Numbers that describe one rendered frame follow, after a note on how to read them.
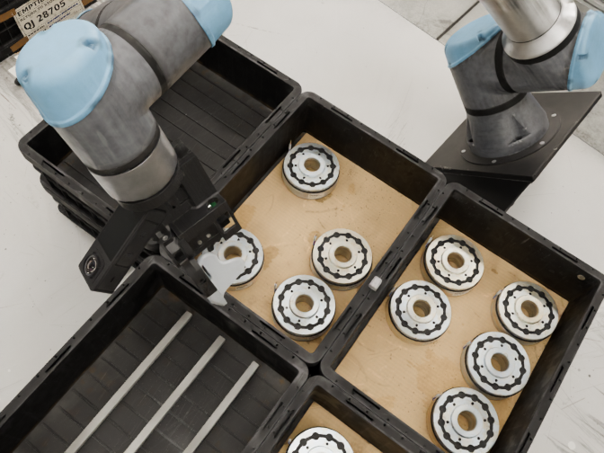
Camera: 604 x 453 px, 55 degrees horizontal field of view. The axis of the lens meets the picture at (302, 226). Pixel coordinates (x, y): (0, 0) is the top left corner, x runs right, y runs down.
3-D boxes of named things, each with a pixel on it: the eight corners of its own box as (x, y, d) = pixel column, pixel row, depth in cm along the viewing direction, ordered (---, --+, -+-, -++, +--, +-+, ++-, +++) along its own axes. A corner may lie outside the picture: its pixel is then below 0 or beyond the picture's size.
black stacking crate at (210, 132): (183, 52, 121) (178, 10, 111) (299, 127, 115) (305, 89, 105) (38, 182, 105) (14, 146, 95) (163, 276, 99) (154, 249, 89)
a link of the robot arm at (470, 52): (481, 75, 115) (459, 13, 108) (546, 70, 105) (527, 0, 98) (449, 111, 110) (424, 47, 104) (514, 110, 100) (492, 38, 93)
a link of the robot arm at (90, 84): (124, 18, 44) (42, 93, 41) (183, 121, 53) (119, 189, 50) (64, 1, 48) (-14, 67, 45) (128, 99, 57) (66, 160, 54)
